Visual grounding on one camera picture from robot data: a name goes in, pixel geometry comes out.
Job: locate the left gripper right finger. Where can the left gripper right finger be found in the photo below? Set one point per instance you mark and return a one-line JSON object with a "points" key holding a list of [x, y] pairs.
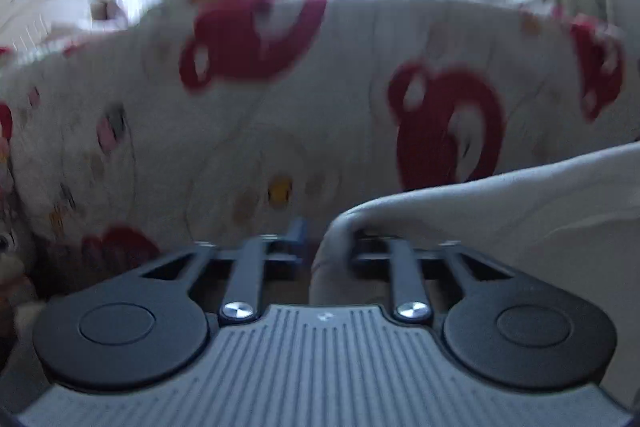
{"points": [[418, 281]]}

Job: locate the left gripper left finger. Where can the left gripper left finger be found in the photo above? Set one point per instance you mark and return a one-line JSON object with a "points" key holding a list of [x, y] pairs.
{"points": [[249, 268]]}

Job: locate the grey bunny plush toy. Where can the grey bunny plush toy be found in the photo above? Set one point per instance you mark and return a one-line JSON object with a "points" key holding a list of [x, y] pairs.
{"points": [[20, 304]]}

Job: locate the white headboard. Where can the white headboard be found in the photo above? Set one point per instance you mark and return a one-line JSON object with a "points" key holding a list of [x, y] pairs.
{"points": [[27, 23]]}

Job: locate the white long-sleeve shirt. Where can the white long-sleeve shirt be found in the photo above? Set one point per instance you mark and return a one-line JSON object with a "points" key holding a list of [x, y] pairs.
{"points": [[573, 224]]}

